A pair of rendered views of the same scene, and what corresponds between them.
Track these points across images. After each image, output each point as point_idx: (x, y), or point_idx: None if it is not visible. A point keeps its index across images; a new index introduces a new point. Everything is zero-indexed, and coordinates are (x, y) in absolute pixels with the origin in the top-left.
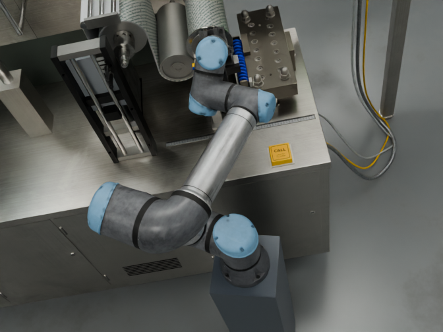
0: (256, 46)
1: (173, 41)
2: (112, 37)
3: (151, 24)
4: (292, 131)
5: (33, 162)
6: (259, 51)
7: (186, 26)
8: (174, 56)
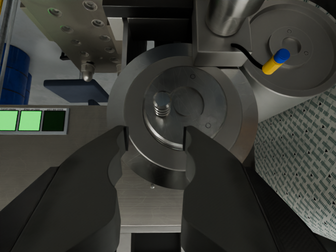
0: (98, 29)
1: (266, 113)
2: None
3: (285, 144)
4: None
5: None
6: (91, 20)
7: None
8: (298, 93)
